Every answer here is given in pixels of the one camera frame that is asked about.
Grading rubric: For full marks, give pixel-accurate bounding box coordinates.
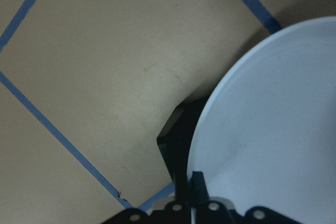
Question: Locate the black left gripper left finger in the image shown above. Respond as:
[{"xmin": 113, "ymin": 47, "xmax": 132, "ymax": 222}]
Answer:
[{"xmin": 156, "ymin": 97, "xmax": 208, "ymax": 202}]

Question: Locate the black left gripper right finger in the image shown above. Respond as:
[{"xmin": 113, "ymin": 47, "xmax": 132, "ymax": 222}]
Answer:
[{"xmin": 192, "ymin": 171, "xmax": 209, "ymax": 202}]

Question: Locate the light blue round plate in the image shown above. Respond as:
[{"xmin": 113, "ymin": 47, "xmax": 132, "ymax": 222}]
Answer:
[{"xmin": 187, "ymin": 17, "xmax": 335, "ymax": 223}]

